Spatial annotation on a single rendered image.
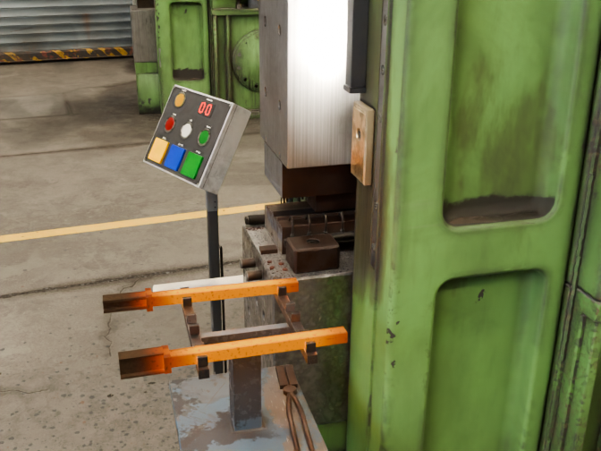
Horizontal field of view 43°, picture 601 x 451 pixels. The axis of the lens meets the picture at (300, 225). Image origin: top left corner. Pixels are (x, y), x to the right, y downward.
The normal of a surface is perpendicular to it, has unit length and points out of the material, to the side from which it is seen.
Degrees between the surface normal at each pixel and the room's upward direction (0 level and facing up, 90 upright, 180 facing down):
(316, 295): 90
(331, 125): 90
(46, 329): 0
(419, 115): 89
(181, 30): 90
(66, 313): 0
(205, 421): 0
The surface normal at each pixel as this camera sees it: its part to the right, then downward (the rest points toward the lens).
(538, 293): -0.92, 0.14
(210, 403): 0.01, -0.92
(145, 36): 0.23, 0.37
